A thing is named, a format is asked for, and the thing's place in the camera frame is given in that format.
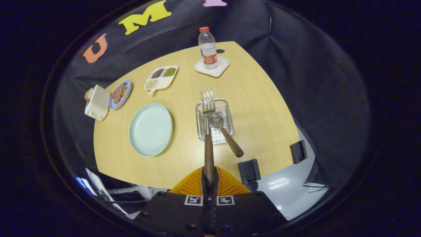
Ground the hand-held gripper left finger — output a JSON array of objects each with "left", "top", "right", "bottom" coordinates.
[{"left": 136, "top": 166, "right": 211, "bottom": 237}]

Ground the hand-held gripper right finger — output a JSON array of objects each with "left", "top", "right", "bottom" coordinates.
[{"left": 210, "top": 166, "right": 287, "bottom": 237}]

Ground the wooden handled metal fork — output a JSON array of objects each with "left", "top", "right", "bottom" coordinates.
[{"left": 201, "top": 88, "right": 216, "bottom": 191}]

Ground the wooden handled metal spoon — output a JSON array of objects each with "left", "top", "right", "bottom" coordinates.
[{"left": 210, "top": 114, "right": 244, "bottom": 158}]

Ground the black clamp block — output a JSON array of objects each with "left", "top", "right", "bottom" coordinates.
[
  {"left": 237, "top": 159, "right": 261, "bottom": 185},
  {"left": 290, "top": 140, "right": 308, "bottom": 164}
]

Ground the pale green round plate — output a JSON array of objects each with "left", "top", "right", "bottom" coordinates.
[{"left": 129, "top": 103, "right": 174, "bottom": 157}]

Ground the small blue plate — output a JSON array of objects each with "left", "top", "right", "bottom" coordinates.
[{"left": 109, "top": 80, "right": 133, "bottom": 110}]

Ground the white divided bean dish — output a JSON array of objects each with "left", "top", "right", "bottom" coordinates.
[{"left": 144, "top": 65, "right": 178, "bottom": 95}]

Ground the brown meat piece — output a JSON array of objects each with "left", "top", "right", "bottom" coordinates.
[{"left": 111, "top": 82, "right": 128, "bottom": 104}]

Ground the cream toaster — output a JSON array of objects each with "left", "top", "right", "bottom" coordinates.
[{"left": 84, "top": 85, "right": 111, "bottom": 121}]

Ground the black backdrop cloth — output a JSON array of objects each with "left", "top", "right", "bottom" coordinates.
[{"left": 54, "top": 0, "right": 370, "bottom": 189}]

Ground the white square coaster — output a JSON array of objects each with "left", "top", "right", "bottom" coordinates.
[{"left": 194, "top": 56, "right": 230, "bottom": 78}]

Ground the clear water bottle red cap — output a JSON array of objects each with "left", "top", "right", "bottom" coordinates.
[{"left": 198, "top": 27, "right": 218, "bottom": 70}]

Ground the wire drainer basket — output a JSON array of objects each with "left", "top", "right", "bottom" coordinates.
[{"left": 196, "top": 98, "right": 234, "bottom": 145}]

